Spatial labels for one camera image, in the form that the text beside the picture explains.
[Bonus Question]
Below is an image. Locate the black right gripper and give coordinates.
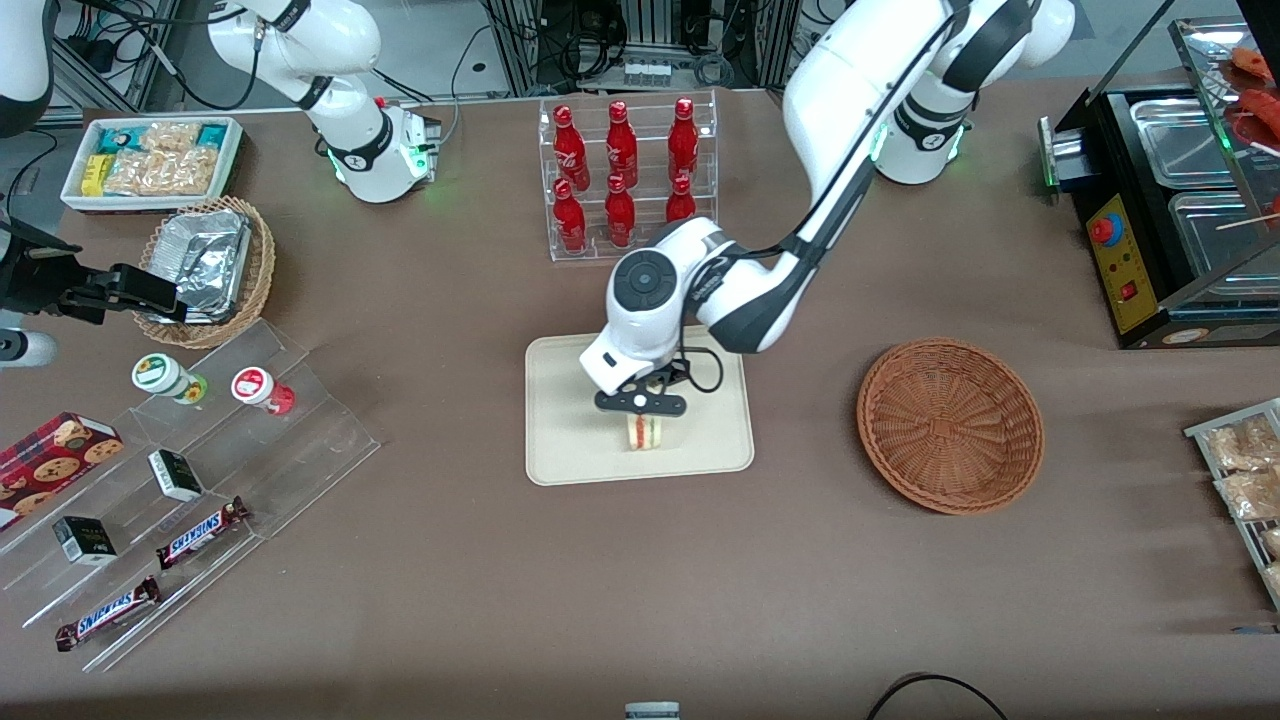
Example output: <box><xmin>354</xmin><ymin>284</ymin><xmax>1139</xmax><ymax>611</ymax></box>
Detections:
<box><xmin>0</xmin><ymin>225</ymin><xmax>188</xmax><ymax>323</ymax></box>

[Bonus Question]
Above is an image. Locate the cream plastic tray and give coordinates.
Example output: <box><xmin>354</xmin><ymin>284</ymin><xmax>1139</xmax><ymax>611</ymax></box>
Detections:
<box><xmin>525</xmin><ymin>323</ymin><xmax>755</xmax><ymax>487</ymax></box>

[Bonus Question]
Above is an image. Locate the light oval wicker basket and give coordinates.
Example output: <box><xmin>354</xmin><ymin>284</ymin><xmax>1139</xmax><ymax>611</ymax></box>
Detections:
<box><xmin>133</xmin><ymin>196</ymin><xmax>277</xmax><ymax>350</ymax></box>

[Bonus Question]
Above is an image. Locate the brown round wicker basket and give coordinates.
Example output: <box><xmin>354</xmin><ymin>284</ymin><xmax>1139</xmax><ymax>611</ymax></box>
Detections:
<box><xmin>856</xmin><ymin>338</ymin><xmax>1046</xmax><ymax>516</ymax></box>

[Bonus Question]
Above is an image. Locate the green lid snack cup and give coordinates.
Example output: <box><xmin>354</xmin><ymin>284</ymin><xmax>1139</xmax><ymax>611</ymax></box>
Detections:
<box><xmin>131</xmin><ymin>353</ymin><xmax>209</xmax><ymax>405</ymax></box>

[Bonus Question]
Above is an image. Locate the aluminium foil container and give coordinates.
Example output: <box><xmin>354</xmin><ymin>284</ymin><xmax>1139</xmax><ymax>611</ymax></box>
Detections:
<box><xmin>147</xmin><ymin>210</ymin><xmax>253</xmax><ymax>323</ymax></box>

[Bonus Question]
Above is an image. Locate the white rectangular snack bin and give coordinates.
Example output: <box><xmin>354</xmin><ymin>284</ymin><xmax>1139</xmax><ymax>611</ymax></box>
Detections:
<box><xmin>60</xmin><ymin>116</ymin><xmax>245</xmax><ymax>215</ymax></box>

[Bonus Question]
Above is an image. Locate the large clear cracker bag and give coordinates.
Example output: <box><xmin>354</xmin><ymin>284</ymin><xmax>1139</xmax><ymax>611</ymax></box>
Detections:
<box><xmin>105</xmin><ymin>148</ymin><xmax>217</xmax><ymax>197</ymax></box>

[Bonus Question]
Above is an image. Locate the clear acrylic bottle rack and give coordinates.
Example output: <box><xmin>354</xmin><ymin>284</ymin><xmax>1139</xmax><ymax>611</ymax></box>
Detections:
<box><xmin>538</xmin><ymin>88</ymin><xmax>719</xmax><ymax>263</ymax></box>

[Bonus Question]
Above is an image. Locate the red lid snack cup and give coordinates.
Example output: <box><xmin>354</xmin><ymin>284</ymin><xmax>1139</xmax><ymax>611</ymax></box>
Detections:
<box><xmin>231</xmin><ymin>366</ymin><xmax>296</xmax><ymax>416</ymax></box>

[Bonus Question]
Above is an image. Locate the red cookie box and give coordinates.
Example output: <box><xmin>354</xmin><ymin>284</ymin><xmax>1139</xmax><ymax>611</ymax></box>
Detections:
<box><xmin>0</xmin><ymin>411</ymin><xmax>125</xmax><ymax>531</ymax></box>

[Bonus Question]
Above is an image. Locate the small black box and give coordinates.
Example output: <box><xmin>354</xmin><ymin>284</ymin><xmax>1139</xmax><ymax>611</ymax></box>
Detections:
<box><xmin>52</xmin><ymin>515</ymin><xmax>118</xmax><ymax>567</ymax></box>
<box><xmin>148</xmin><ymin>449</ymin><xmax>205</xmax><ymax>503</ymax></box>

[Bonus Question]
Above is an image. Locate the clear acrylic stepped display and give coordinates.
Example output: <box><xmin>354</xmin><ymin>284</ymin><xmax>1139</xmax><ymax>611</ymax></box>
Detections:
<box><xmin>0</xmin><ymin>318</ymin><xmax>382</xmax><ymax>673</ymax></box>

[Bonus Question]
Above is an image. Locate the brown Snickers bar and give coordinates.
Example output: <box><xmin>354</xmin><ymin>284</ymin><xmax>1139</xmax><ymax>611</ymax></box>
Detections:
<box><xmin>155</xmin><ymin>497</ymin><xmax>251</xmax><ymax>571</ymax></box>
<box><xmin>55</xmin><ymin>575</ymin><xmax>162</xmax><ymax>653</ymax></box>

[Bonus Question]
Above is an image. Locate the black food warmer cabinet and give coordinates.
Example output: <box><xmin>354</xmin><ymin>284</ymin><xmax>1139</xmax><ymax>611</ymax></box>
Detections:
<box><xmin>1038</xmin><ymin>15</ymin><xmax>1280</xmax><ymax>351</ymax></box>

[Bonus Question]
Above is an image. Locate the steel food pan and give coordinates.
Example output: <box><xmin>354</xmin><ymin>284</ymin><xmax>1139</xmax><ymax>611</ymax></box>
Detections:
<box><xmin>1168</xmin><ymin>190</ymin><xmax>1280</xmax><ymax>283</ymax></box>
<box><xmin>1130</xmin><ymin>97</ymin><xmax>1246</xmax><ymax>189</ymax></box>

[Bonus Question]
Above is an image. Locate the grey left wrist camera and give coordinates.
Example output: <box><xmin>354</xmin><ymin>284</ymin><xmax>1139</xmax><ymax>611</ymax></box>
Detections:
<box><xmin>595</xmin><ymin>390</ymin><xmax>689</xmax><ymax>417</ymax></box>

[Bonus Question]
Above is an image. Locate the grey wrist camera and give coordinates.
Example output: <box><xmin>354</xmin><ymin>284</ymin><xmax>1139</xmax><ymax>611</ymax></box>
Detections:
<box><xmin>0</xmin><ymin>330</ymin><xmax>58</xmax><ymax>369</ymax></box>
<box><xmin>595</xmin><ymin>390</ymin><xmax>689</xmax><ymax>417</ymax></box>

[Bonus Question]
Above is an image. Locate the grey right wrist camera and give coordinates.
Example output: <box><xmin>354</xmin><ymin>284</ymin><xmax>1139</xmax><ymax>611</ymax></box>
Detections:
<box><xmin>0</xmin><ymin>330</ymin><xmax>58</xmax><ymax>369</ymax></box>

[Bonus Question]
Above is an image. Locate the aluminium equipment frame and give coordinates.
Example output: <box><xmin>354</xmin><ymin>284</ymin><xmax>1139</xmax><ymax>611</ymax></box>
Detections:
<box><xmin>483</xmin><ymin>0</ymin><xmax>801</xmax><ymax>96</ymax></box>

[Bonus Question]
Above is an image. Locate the black table cable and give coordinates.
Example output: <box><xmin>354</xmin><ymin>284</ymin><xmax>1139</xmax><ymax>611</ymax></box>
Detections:
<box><xmin>865</xmin><ymin>673</ymin><xmax>1011</xmax><ymax>720</ymax></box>

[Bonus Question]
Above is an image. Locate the grey wire tray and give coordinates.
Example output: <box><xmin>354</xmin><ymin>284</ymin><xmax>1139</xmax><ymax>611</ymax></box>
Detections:
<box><xmin>1185</xmin><ymin>398</ymin><xmax>1280</xmax><ymax>613</ymax></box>

